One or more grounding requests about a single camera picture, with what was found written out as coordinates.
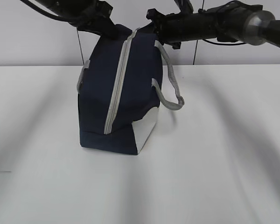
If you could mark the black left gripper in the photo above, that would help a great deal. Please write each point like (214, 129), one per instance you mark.
(95, 18)

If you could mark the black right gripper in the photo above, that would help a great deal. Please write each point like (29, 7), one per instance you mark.
(173, 29)

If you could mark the navy and white lunch bag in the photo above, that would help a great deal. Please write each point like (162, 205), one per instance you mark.
(120, 90)

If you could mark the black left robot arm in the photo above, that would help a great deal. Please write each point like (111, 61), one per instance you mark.
(68, 9)

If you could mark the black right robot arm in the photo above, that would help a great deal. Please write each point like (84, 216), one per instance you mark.
(234, 23)

